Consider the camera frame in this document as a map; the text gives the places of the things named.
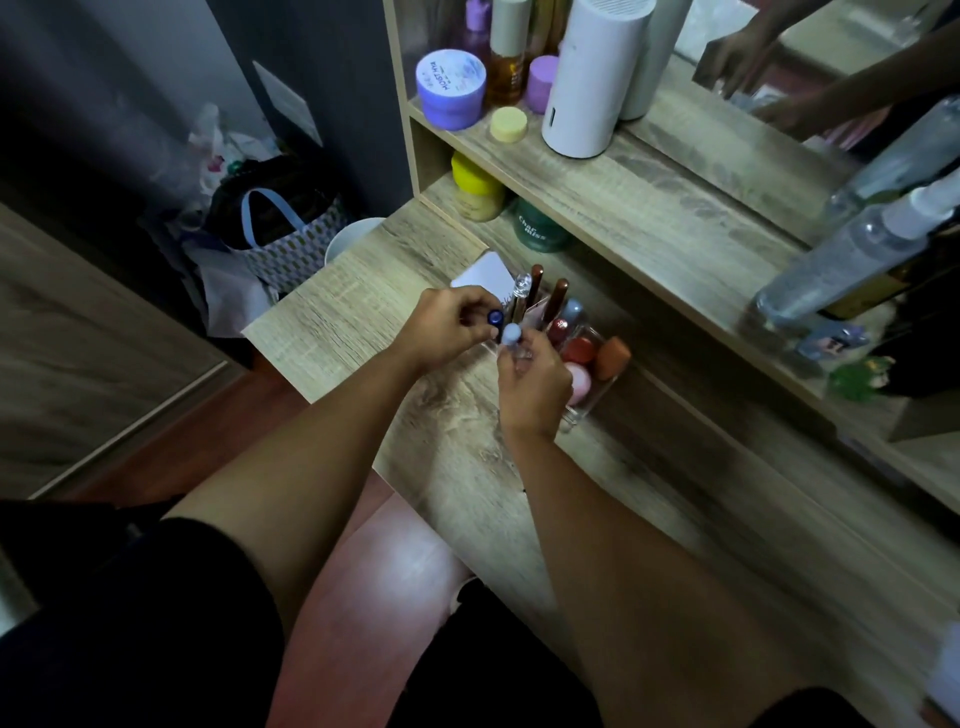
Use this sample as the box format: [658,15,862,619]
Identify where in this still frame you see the patterned tote bag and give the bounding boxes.
[223,186,351,298]

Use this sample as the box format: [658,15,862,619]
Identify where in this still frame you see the clear plastic bottle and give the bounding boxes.
[823,96,960,220]

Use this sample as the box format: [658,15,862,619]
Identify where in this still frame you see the white plastic bag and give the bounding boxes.
[161,103,282,234]

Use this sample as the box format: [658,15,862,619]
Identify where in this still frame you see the black shorts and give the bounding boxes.
[0,498,875,728]

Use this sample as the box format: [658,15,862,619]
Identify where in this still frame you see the white card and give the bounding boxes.
[449,251,518,303]

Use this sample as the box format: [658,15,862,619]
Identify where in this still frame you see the person's right forearm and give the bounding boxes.
[499,429,807,728]

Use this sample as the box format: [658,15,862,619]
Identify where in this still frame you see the clear acrylic organizer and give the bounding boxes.
[480,279,633,430]

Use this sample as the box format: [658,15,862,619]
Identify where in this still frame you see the white bin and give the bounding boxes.
[323,216,388,269]

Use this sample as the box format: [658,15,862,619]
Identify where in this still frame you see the person's right hand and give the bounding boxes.
[495,342,576,446]

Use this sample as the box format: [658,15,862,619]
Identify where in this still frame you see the yellow round tin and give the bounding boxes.
[489,106,529,144]

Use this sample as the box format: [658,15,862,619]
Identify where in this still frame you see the white cylindrical humidifier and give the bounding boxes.
[540,0,658,161]

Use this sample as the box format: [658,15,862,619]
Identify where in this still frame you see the blue small figurine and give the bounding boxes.
[794,321,872,363]

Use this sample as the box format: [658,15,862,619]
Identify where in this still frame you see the person's left hand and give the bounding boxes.
[393,285,504,377]

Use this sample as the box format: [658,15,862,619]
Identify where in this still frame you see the small purple jar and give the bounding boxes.
[524,54,561,116]

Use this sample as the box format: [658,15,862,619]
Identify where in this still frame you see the purple jar with label lid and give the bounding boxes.
[415,49,488,132]

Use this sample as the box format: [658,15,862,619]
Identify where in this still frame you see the clear spray bottle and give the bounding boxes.
[753,168,960,329]

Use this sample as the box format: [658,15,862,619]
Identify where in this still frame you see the orange makeup sponge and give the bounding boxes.
[595,336,633,382]

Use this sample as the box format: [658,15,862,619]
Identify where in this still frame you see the jar with yellow lid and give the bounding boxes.
[450,151,509,224]

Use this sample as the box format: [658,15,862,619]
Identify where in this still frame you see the thick brown tube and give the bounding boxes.
[543,278,571,328]

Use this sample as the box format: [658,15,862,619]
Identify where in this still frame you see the person's left forearm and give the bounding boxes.
[162,351,426,639]

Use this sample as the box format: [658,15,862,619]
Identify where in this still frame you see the wooden shelf unit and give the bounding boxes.
[382,0,960,519]

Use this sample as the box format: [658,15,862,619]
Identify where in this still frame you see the dark bottle with yellow label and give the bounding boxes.
[819,225,960,324]

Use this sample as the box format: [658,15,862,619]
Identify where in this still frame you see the dark green jar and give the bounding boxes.
[513,198,576,255]

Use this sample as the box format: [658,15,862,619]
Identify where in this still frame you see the white paper sheet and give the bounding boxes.
[252,60,324,148]

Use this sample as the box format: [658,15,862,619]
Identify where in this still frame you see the green small figurine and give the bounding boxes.
[828,355,898,404]

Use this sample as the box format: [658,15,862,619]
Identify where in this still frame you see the purple bottle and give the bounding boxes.
[462,0,493,55]

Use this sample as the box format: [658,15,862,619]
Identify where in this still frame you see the mirror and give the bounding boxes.
[671,0,960,162]

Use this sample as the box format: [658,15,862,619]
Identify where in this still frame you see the amber bottle with beige cap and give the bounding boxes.
[486,0,533,107]

